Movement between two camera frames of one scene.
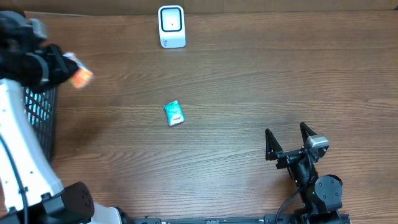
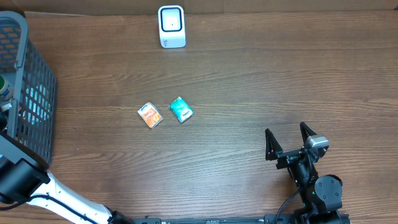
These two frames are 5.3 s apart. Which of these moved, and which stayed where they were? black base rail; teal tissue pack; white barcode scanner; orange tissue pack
Moved: orange tissue pack; teal tissue pack
Stayed: white barcode scanner; black base rail
